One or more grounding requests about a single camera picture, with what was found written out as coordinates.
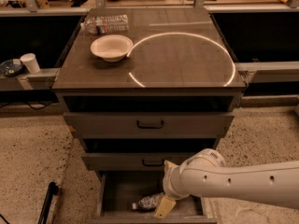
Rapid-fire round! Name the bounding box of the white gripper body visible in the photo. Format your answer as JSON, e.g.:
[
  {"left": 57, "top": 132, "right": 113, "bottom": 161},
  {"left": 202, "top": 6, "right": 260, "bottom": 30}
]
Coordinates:
[{"left": 163, "top": 166, "right": 187, "bottom": 200}]

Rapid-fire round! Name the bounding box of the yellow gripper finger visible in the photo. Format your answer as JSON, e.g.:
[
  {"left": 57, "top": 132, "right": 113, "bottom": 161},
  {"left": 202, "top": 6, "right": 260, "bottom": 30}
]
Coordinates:
[
  {"left": 164, "top": 161, "right": 177, "bottom": 171},
  {"left": 154, "top": 195, "right": 177, "bottom": 218}
]

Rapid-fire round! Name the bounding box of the blue labelled plastic bottle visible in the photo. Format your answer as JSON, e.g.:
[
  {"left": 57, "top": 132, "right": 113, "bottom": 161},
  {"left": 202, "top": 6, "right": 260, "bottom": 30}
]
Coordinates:
[{"left": 131, "top": 193, "right": 163, "bottom": 211}]

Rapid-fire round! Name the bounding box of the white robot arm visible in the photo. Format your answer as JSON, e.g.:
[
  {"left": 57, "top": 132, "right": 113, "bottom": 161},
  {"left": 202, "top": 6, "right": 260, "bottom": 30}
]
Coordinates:
[{"left": 155, "top": 148, "right": 299, "bottom": 218}]

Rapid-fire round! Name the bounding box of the grey middle drawer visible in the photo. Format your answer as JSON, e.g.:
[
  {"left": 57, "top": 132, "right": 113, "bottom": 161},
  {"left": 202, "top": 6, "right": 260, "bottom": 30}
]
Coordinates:
[{"left": 81, "top": 152, "right": 194, "bottom": 171}]

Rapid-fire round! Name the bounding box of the grey drawer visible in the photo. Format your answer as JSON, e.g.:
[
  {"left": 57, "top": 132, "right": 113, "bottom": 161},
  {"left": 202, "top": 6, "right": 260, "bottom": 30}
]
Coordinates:
[
  {"left": 81, "top": 152, "right": 194, "bottom": 171},
  {"left": 87, "top": 171, "right": 218, "bottom": 224},
  {"left": 64, "top": 112, "right": 234, "bottom": 139}
]

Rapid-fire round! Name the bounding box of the grey top drawer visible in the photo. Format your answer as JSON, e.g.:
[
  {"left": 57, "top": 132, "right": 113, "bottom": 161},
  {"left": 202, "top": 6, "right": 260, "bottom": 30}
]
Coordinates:
[{"left": 64, "top": 112, "right": 234, "bottom": 139}]

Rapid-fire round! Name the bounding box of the grey bottom drawer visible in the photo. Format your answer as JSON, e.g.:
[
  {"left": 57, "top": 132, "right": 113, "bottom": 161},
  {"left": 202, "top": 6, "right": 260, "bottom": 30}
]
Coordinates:
[{"left": 87, "top": 171, "right": 218, "bottom": 224}]

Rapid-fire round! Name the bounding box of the grey drawer cabinet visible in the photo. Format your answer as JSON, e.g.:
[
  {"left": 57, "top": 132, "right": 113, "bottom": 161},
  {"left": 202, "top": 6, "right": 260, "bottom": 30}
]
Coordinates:
[{"left": 51, "top": 7, "right": 247, "bottom": 224}]

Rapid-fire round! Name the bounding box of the clear plastic water bottle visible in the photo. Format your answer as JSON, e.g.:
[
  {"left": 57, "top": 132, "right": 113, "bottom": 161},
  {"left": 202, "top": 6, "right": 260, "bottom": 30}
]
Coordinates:
[{"left": 81, "top": 14, "right": 129, "bottom": 35}]

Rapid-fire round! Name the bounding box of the white bowl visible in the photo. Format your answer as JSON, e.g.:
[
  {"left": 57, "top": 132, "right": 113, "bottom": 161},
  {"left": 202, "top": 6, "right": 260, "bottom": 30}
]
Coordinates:
[{"left": 91, "top": 35, "right": 134, "bottom": 63}]

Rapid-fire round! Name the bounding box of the white paper cup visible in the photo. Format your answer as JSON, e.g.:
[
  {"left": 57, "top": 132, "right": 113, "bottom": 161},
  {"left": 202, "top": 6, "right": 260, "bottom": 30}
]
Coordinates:
[{"left": 20, "top": 53, "right": 40, "bottom": 74}]

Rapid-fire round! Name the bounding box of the dark small plate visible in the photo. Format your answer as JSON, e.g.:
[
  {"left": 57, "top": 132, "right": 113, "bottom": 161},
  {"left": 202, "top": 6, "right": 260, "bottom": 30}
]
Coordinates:
[{"left": 0, "top": 59, "right": 24, "bottom": 77}]

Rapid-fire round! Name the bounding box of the black floor cable bar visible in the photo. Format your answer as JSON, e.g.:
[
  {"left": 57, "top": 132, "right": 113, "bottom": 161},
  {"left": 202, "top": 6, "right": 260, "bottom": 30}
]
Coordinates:
[{"left": 37, "top": 182, "right": 60, "bottom": 224}]

